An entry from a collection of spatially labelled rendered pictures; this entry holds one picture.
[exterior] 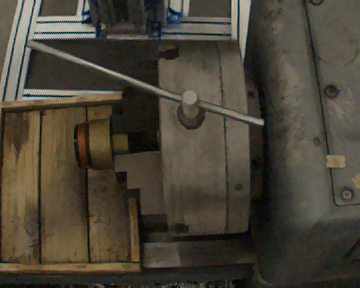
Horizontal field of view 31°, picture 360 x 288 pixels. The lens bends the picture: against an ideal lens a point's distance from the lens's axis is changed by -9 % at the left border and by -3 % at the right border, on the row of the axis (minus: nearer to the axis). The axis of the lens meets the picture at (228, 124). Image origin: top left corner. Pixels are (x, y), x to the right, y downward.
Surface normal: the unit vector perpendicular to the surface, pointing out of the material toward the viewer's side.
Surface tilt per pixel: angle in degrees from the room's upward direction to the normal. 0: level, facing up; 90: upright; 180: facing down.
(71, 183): 0
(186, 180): 45
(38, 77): 0
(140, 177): 5
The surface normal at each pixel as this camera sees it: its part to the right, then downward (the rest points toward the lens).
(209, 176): 0.08, 0.32
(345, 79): 0.04, -0.40
